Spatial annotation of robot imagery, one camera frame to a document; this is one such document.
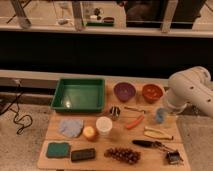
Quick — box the red yellow apple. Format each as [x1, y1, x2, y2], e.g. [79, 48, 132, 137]
[83, 126, 97, 141]

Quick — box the small metal cup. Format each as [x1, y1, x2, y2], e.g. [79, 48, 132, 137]
[110, 106, 121, 120]

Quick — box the orange bowl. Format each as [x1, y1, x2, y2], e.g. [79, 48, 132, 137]
[142, 84, 163, 104]

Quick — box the wooden board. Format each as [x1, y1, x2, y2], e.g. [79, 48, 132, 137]
[37, 81, 191, 171]

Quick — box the black eraser block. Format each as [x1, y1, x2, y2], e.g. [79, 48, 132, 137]
[71, 148, 96, 162]

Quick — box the green plastic tray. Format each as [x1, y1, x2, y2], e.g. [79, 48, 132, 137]
[51, 78, 105, 113]

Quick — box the white lidded container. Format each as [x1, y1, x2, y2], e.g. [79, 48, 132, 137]
[96, 117, 113, 135]

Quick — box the purple bowl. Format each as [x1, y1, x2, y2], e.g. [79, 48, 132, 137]
[113, 82, 136, 102]

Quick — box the yellow banana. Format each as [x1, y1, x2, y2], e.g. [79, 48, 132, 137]
[144, 126, 174, 140]

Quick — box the black handled tool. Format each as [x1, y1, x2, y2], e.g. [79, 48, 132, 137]
[132, 140, 175, 152]

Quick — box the light blue cloth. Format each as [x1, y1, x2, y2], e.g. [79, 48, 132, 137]
[58, 119, 84, 138]

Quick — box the orange carrot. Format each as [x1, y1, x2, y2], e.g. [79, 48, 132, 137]
[125, 115, 144, 129]

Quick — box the blue cup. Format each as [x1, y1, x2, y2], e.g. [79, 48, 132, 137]
[155, 108, 168, 124]

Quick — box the brown grape bunch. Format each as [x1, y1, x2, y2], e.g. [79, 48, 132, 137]
[104, 148, 141, 165]

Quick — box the green sponge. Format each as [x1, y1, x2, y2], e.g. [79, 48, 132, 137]
[46, 142, 70, 158]

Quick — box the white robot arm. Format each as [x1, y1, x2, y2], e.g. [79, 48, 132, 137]
[162, 66, 213, 118]

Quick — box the black binder clip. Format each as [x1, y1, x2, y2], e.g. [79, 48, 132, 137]
[166, 151, 183, 165]

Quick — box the thin metal rod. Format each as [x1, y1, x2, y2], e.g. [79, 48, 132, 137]
[124, 106, 146, 114]

